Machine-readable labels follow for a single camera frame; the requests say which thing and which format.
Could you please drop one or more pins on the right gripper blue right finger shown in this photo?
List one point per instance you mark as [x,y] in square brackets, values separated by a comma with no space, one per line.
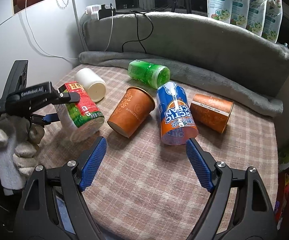
[202,163]

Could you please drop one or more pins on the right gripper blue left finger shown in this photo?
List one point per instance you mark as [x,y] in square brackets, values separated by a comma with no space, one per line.
[90,161]

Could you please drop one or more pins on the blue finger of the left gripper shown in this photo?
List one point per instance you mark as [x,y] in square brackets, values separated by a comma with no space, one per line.
[44,120]

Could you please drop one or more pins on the red green labelled cup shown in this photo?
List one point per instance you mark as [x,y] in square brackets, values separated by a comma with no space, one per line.
[82,119]

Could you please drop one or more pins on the blue orange Arctic Ocean cup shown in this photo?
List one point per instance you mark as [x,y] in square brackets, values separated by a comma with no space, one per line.
[177,123]

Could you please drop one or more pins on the white plastic cup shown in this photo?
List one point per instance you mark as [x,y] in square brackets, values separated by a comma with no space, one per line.
[93,84]

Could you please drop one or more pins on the orange paper cup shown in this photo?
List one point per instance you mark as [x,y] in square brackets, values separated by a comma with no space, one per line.
[132,110]
[211,111]

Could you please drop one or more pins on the left hand in grey glove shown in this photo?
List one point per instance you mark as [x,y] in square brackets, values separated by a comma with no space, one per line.
[19,149]

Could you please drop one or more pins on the plaid checked cloth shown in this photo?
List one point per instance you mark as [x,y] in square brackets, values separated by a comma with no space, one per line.
[146,189]

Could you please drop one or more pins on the grey blanket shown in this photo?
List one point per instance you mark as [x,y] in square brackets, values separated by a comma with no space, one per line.
[214,56]

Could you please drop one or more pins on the white power strip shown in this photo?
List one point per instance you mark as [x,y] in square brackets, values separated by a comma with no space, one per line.
[93,11]

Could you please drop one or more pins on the black power adapter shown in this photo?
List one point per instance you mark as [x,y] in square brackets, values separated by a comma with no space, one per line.
[106,11]

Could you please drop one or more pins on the white refill pouch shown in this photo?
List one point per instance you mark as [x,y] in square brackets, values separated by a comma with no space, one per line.
[219,0]
[239,15]
[273,19]
[256,16]

